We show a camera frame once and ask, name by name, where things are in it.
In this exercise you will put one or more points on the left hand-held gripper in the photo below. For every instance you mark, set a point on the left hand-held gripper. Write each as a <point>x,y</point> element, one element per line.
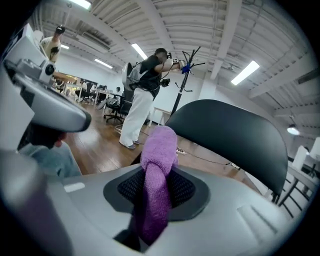
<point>50,105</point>

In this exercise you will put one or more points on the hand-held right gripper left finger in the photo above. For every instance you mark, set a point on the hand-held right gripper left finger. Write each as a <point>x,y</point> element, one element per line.
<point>130,186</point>

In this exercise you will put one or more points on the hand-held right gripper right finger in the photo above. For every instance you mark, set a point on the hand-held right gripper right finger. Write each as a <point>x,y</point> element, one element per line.
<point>181,187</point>

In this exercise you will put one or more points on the purple cloth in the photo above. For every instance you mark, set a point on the purple cloth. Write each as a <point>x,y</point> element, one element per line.
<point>157,160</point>

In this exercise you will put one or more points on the black office chair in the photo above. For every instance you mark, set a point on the black office chair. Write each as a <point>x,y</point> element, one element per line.
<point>115,107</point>

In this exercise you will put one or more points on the white power strip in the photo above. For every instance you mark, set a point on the white power strip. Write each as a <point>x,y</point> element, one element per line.
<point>181,151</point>

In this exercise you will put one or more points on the person's grey-blue clothing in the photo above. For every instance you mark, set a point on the person's grey-blue clothing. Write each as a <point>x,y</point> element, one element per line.
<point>53,160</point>

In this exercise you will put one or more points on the long ceiling light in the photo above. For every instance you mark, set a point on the long ceiling light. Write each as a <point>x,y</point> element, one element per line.
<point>103,63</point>
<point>246,72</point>
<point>80,3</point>
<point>139,51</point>

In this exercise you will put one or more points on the black coat rack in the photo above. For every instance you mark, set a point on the black coat rack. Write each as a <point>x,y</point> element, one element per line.
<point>183,80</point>

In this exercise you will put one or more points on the white table with black legs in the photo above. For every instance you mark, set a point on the white table with black legs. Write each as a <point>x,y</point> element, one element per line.
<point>303,178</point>

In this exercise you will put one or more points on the white container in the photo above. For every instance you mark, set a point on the white container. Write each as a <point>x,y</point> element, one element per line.
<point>300,157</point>

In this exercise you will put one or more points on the round pendant lamp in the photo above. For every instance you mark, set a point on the round pendant lamp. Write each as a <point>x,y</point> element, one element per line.
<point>293,130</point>

